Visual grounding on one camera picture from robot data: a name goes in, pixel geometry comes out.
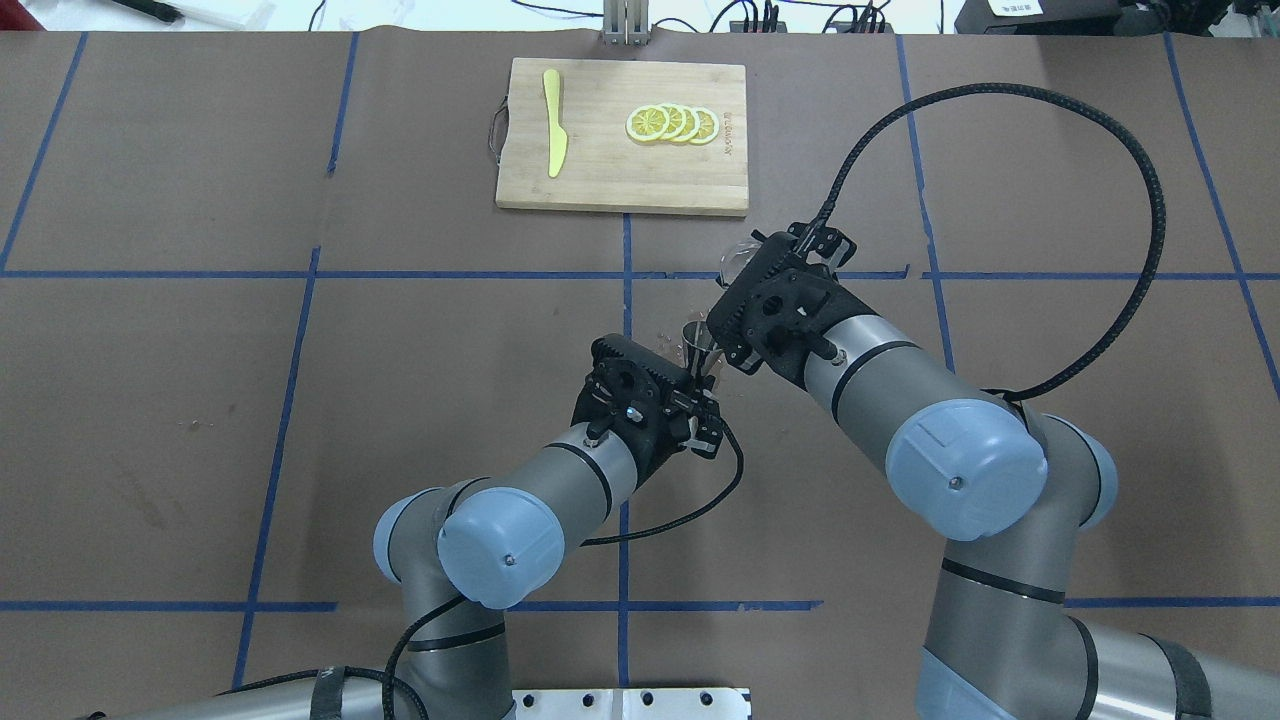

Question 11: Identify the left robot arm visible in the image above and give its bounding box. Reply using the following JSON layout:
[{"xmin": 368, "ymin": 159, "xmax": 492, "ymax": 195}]
[{"xmin": 148, "ymin": 380, "xmax": 744, "ymax": 719}]

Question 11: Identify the small glass beaker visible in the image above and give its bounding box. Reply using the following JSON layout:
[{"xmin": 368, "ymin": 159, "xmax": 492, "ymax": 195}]
[{"xmin": 716, "ymin": 238, "xmax": 763, "ymax": 290}]

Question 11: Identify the front lemon slice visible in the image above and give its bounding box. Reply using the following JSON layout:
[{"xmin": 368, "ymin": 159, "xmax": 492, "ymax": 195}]
[{"xmin": 625, "ymin": 104, "xmax": 671, "ymax": 143}]

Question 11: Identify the rear lemon slice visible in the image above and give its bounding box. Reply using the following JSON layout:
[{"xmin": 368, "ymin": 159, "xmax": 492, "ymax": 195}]
[{"xmin": 686, "ymin": 108, "xmax": 721, "ymax": 146}]

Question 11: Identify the steel double jigger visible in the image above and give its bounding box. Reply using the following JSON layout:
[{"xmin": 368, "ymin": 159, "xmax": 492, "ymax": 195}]
[{"xmin": 682, "ymin": 319, "xmax": 724, "ymax": 384}]

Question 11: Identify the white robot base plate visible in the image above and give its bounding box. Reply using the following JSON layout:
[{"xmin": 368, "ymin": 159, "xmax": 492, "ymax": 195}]
[{"xmin": 506, "ymin": 687, "xmax": 753, "ymax": 719}]

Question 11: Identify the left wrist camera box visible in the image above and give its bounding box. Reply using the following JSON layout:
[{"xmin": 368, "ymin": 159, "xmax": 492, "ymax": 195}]
[{"xmin": 571, "ymin": 334, "xmax": 698, "ymax": 445}]

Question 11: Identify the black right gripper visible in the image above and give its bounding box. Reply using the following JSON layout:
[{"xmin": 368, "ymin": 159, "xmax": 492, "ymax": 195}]
[{"xmin": 750, "ymin": 222, "xmax": 870, "ymax": 388}]

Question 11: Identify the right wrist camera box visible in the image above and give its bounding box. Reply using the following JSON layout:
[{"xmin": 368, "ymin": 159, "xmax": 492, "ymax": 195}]
[{"xmin": 707, "ymin": 231, "xmax": 867, "ymax": 388}]

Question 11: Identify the bamboo cutting board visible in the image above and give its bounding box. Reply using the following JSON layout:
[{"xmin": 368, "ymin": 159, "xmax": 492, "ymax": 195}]
[{"xmin": 495, "ymin": 56, "xmax": 750, "ymax": 217}]

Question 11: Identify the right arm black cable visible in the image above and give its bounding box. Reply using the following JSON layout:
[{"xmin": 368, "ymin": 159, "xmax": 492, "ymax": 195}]
[{"xmin": 815, "ymin": 83, "xmax": 1169, "ymax": 404}]

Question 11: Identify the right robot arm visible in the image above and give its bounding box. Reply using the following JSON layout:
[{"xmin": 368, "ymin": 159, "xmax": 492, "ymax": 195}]
[{"xmin": 739, "ymin": 232, "xmax": 1277, "ymax": 719}]

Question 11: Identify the lemon slice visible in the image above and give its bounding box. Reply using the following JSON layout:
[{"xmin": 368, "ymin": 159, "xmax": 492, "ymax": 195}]
[
  {"xmin": 672, "ymin": 106, "xmax": 701, "ymax": 143},
  {"xmin": 660, "ymin": 102, "xmax": 689, "ymax": 141},
  {"xmin": 686, "ymin": 108, "xmax": 721, "ymax": 146},
  {"xmin": 625, "ymin": 104, "xmax": 671, "ymax": 143}
]

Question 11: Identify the black marker pen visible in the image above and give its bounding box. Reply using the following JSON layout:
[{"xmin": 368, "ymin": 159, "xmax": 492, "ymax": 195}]
[{"xmin": 111, "ymin": 0, "xmax": 186, "ymax": 26}]

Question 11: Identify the aluminium camera post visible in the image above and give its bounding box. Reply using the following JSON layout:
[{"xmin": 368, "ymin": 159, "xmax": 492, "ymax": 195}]
[{"xmin": 600, "ymin": 0, "xmax": 652, "ymax": 47}]

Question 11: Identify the yellow plastic knife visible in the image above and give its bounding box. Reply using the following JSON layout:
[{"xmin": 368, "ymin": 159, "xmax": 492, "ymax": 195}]
[{"xmin": 541, "ymin": 68, "xmax": 570, "ymax": 179}]

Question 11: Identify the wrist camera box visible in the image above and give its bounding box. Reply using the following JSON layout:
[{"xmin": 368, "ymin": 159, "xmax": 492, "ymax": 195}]
[
  {"xmin": 707, "ymin": 231, "xmax": 867, "ymax": 388},
  {"xmin": 571, "ymin": 334, "xmax": 698, "ymax": 445}
]

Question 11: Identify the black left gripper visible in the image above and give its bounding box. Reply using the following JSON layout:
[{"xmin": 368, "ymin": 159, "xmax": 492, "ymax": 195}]
[{"xmin": 571, "ymin": 386, "xmax": 726, "ymax": 489}]

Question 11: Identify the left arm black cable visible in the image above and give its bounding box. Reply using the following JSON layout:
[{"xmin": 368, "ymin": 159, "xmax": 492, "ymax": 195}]
[{"xmin": 380, "ymin": 415, "xmax": 746, "ymax": 720}]

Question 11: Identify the black box with label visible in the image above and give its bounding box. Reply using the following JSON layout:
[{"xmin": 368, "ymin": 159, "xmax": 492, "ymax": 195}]
[{"xmin": 954, "ymin": 1, "xmax": 1123, "ymax": 36}]

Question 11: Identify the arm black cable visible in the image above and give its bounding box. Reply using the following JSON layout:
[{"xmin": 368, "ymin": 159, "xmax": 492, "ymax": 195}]
[
  {"xmin": 815, "ymin": 83, "xmax": 1169, "ymax": 404},
  {"xmin": 380, "ymin": 415, "xmax": 746, "ymax": 720}
]

